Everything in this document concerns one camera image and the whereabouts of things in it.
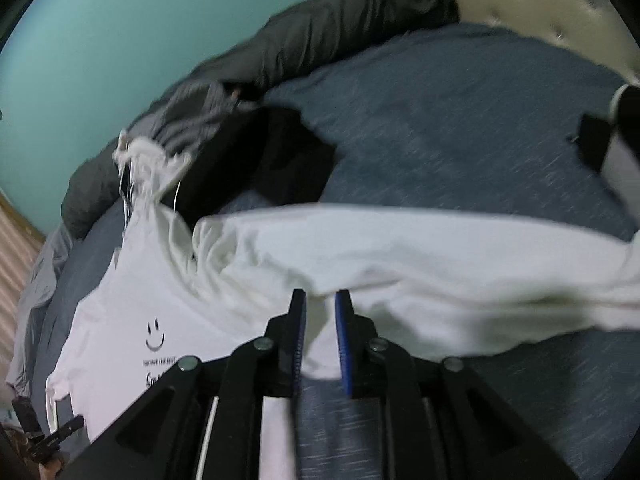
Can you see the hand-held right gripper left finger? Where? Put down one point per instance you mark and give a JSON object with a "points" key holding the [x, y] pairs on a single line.
{"points": [[301, 340]]}

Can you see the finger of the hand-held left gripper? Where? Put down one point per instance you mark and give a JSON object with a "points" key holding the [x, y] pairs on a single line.
{"points": [[65, 432]]}

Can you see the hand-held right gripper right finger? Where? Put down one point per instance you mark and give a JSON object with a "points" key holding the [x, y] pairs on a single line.
{"points": [[342, 340]]}

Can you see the white long-sleeve shirt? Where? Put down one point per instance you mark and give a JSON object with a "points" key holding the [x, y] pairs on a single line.
{"points": [[150, 285]]}

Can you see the light grey blanket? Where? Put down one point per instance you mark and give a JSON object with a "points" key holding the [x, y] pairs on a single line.
{"points": [[35, 300]]}

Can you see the pink curtain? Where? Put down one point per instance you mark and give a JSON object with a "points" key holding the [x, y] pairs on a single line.
{"points": [[15, 285]]}

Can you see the grey garment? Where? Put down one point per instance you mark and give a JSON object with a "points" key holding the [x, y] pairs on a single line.
{"points": [[195, 105]]}

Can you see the dark grey rolled duvet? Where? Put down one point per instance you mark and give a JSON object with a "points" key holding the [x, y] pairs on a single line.
{"points": [[310, 35]]}

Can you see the folded black and white garment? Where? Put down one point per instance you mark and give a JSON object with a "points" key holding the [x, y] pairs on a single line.
{"points": [[620, 160]]}

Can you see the cream tufted headboard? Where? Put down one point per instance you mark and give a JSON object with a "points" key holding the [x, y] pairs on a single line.
{"points": [[550, 5]]}

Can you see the wooden frame strip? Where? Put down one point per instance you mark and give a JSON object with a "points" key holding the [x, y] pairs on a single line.
{"points": [[22, 215]]}

